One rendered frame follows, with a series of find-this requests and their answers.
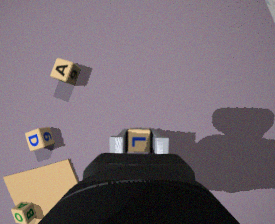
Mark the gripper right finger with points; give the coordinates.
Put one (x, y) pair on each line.
(158, 144)

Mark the tan flat mat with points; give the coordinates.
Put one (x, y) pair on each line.
(43, 186)

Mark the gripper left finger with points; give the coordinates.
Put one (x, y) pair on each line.
(119, 143)

